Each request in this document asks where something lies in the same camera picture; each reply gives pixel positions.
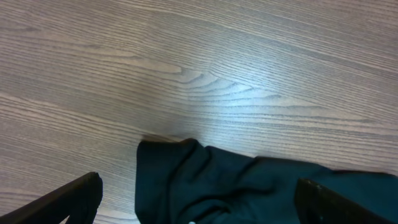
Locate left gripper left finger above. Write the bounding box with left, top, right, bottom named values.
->
left=1, top=172, right=103, bottom=224

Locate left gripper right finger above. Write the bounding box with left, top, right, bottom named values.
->
left=294, top=179, right=393, bottom=224

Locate black shorts garment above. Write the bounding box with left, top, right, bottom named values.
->
left=135, top=139, right=397, bottom=223

